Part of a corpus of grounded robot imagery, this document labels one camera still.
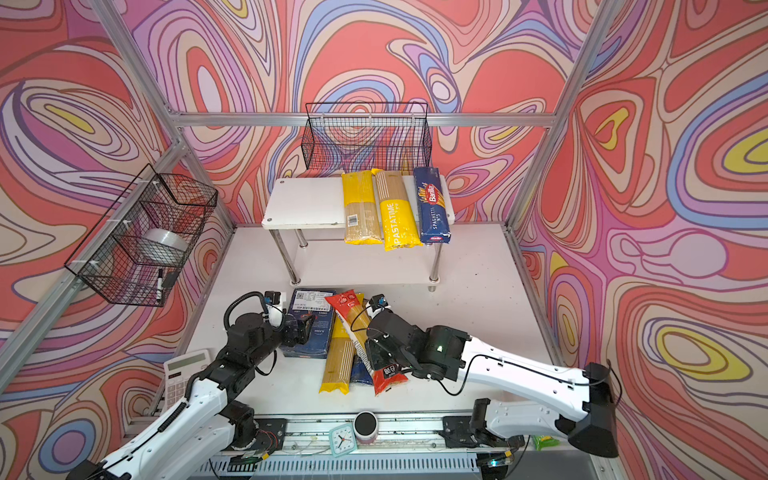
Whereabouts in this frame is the clear blue spaghetti pack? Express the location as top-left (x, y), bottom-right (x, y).
top-left (350, 356), bottom-right (374, 386)

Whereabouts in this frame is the black wire basket rear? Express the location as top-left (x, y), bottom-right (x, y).
top-left (301, 100), bottom-right (432, 176)

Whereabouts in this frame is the dark blue Barilla pasta box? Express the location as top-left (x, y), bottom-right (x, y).
top-left (280, 287), bottom-right (337, 360)

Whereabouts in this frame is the yellow pastatime spaghetti pack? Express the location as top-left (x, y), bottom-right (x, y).
top-left (372, 169), bottom-right (422, 251)
top-left (319, 310), bottom-right (356, 394)

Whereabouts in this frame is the blue Barilla spaghetti pack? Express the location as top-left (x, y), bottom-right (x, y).
top-left (413, 166), bottom-right (451, 244)

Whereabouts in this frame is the white two-tier shelf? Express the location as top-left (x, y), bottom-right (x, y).
top-left (262, 177), bottom-right (443, 292)

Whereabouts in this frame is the black wire basket left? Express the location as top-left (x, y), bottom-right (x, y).
top-left (64, 165), bottom-right (218, 307)

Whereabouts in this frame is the black marker pen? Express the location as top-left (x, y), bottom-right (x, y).
top-left (155, 268), bottom-right (164, 304)

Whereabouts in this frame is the green snack packet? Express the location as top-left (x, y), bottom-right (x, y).
top-left (532, 435), bottom-right (560, 451)

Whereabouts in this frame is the red spaghetti pack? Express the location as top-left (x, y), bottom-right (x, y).
top-left (326, 290), bottom-right (408, 396)

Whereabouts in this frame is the black wire basket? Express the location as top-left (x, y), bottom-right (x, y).
top-left (64, 165), bottom-right (218, 307)
top-left (301, 100), bottom-right (432, 176)

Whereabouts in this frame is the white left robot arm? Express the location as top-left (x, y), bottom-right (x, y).
top-left (67, 308), bottom-right (316, 479)

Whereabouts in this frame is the silver tape roll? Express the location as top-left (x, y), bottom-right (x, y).
top-left (143, 228), bottom-right (188, 251)

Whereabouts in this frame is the black round speaker can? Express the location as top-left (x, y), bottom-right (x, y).
top-left (352, 411), bottom-right (379, 445)

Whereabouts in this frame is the teal alarm clock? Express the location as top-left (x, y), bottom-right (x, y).
top-left (328, 422), bottom-right (357, 457)

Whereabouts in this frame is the white calculator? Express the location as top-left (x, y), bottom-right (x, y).
top-left (163, 349), bottom-right (211, 412)

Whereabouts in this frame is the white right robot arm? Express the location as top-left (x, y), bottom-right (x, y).
top-left (364, 309), bottom-right (619, 458)

